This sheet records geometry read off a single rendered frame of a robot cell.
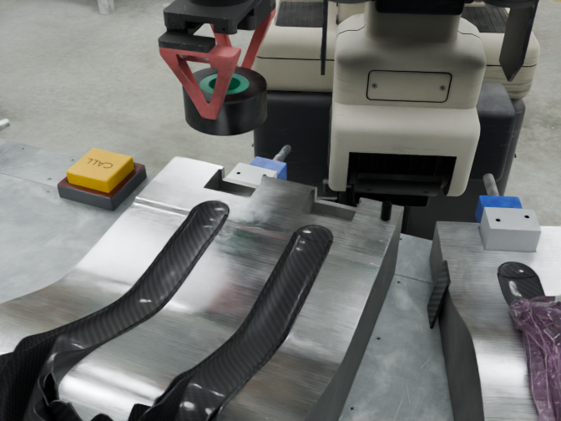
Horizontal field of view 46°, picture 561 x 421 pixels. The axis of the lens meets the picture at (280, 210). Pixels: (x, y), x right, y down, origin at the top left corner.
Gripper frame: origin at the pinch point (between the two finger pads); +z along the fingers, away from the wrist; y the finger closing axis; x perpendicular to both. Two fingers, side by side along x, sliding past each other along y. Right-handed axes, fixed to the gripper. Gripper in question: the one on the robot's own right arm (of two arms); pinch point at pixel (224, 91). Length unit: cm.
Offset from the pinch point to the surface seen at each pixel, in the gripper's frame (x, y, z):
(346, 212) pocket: 12.3, -1.3, 12.7
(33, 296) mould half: -9.1, 21.6, 9.6
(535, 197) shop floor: 52, -142, 98
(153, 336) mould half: 2.2, 22.8, 9.6
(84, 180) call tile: -20.6, -3.9, 16.8
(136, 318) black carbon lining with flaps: -0.8, 20.1, 11.2
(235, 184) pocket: -0.2, -2.4, 12.3
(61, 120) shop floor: -127, -142, 98
